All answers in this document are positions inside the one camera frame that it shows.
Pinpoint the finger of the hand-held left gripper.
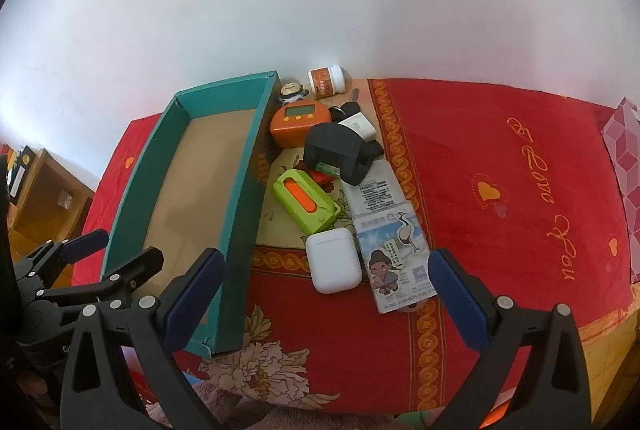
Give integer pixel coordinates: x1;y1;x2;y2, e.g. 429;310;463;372
14;230;110;281
35;247;165;311

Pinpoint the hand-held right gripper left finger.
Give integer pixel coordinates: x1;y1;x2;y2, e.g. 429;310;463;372
59;248;226;430

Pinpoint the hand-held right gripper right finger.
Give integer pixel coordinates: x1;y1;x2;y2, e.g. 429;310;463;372
427;248;593;430

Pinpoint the cartoon printed card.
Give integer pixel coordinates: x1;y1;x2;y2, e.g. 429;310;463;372
352;204;438;315

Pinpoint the teal cardboard box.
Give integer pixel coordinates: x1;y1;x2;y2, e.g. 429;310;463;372
100;70;280;358

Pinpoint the white earbuds case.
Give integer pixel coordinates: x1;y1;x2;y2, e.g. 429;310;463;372
306;229;363;295

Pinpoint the white power bank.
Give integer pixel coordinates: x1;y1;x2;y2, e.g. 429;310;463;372
342;159;408;215

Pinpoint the green and orange plastic case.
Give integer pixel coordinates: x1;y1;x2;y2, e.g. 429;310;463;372
272;170;343;233

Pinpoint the red lighter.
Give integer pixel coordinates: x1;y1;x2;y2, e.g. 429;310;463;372
295;162;336;188

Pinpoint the black plastic holder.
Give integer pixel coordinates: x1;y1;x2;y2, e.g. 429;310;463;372
303;122;385;185

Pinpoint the white charger plug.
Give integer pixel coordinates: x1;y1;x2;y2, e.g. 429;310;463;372
340;111;377;143

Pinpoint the orange digital timer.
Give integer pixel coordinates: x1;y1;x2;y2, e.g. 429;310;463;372
270;101;335;148

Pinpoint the cartoon monkey figurine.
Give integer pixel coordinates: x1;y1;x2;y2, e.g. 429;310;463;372
278;82;310;105

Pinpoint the wooden shelf cabinet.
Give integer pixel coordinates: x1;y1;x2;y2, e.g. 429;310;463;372
0;142;96;291

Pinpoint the red patterned tablecloth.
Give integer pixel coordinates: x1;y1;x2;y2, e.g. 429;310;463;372
70;78;636;413

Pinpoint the black car key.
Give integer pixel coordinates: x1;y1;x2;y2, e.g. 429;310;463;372
327;88;362;123

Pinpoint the pink geometric patterned bag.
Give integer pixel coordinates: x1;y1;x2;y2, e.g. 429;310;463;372
601;97;640;283

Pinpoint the white pill bottle orange label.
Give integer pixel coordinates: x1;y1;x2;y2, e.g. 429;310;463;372
307;66;347;99

